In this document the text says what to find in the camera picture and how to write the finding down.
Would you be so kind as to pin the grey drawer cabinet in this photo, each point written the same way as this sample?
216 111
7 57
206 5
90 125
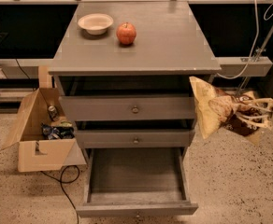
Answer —
168 49

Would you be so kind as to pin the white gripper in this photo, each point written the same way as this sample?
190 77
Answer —
264 121

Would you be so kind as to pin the grey metal rail frame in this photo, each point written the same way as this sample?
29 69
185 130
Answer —
245 64

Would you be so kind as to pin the brown chip bag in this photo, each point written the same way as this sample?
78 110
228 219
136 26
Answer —
216 108

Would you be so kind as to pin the grey middle drawer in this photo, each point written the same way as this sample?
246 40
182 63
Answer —
134 138

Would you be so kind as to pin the red apple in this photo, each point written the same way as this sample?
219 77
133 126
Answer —
126 33

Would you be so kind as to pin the grey drawer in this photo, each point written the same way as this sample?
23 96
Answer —
128 107
134 138
136 182

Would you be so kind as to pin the blue snack bag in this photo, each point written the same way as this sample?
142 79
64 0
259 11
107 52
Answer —
57 132

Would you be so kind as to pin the white bowl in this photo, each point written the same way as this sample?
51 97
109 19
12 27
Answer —
95 24

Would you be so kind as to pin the metal soda can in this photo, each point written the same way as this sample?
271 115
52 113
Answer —
53 112

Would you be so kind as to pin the grey bottom drawer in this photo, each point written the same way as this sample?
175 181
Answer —
136 182

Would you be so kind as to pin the cardboard box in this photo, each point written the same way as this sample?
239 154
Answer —
35 152

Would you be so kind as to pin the grey top drawer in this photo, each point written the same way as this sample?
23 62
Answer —
128 107

